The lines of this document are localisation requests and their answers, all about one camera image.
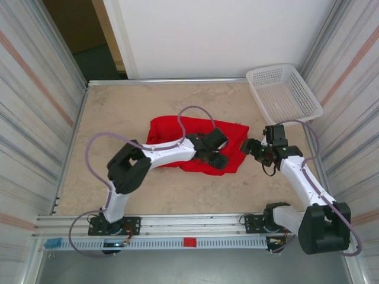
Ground red t-shirt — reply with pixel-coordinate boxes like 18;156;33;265
147;115;250;176

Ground white plastic mesh basket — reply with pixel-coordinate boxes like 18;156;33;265
246;63;324;125

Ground small black controller board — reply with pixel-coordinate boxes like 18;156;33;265
266;236;287;248
102;240;130;249

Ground striped translucent side panel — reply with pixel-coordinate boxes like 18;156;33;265
298;0;379;284
0;0;89;284

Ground small blue block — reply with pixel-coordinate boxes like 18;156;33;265
43;238;63;249

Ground aluminium mounting rail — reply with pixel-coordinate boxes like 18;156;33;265
34;211;350;238

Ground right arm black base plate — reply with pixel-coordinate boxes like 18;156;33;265
239;214;297;234

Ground white slotted cable duct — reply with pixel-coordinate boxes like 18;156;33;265
63;238;269;251

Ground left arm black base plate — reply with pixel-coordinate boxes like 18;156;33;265
88;216;142;237

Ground white door frame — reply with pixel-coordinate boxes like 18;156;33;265
91;0;140;80

